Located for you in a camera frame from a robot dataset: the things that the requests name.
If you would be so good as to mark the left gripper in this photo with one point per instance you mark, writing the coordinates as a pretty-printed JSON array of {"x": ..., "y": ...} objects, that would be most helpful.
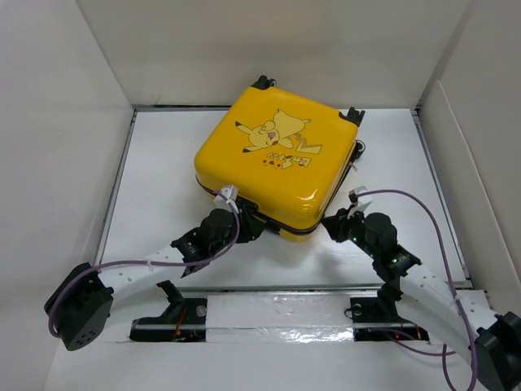
[{"x": 249, "y": 226}]

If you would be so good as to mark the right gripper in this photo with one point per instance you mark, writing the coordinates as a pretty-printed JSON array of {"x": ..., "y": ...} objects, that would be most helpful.
[{"x": 335, "y": 224}]

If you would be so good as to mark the yellow hard-shell suitcase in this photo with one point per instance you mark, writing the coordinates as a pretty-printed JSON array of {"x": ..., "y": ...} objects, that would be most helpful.
[{"x": 286, "y": 155}]

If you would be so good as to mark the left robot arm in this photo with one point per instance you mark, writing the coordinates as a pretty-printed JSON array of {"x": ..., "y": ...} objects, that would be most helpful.
[{"x": 87, "y": 299}]

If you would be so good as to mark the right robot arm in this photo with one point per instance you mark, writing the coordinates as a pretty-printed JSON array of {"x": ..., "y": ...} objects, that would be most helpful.
[{"x": 474, "y": 332}]

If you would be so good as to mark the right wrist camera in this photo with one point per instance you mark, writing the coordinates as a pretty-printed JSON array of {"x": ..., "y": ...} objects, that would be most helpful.
[{"x": 359, "y": 203}]

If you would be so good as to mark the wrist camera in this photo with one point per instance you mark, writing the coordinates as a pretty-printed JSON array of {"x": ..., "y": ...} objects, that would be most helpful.
[
  {"x": 226, "y": 196},
  {"x": 359, "y": 203}
]

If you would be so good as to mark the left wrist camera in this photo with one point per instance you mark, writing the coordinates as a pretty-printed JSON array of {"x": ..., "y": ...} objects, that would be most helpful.
[{"x": 226, "y": 196}]

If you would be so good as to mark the metal base rail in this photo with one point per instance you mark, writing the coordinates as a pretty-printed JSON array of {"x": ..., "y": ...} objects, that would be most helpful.
[{"x": 277, "y": 317}]

